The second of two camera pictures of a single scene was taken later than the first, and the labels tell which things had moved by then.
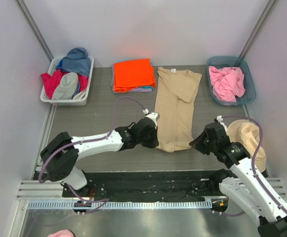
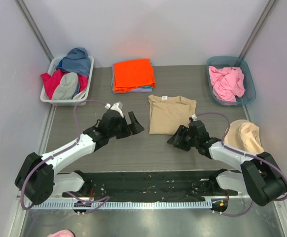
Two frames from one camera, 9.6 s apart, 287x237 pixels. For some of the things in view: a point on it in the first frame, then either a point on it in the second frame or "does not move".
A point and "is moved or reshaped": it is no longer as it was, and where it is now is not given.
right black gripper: x=203 y=137 to x=183 y=139
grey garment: x=66 y=87 does not move
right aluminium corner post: x=257 y=29 does not move
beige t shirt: x=176 y=90 is moved or reshaped
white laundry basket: x=53 y=65 does not move
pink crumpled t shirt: x=227 y=83 does not move
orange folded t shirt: x=129 y=74 does not move
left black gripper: x=151 y=137 to x=127 y=126
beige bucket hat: x=248 y=133 does not move
